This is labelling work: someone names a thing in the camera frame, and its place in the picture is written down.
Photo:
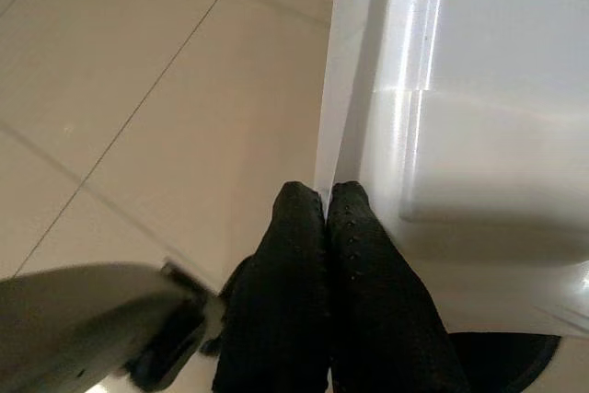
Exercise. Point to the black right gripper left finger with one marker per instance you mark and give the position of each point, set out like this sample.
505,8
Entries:
276,301

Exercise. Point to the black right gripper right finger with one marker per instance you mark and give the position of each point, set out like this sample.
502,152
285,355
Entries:
382,319

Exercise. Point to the white moulded tray box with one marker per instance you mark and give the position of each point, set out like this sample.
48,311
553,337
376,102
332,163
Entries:
460,89

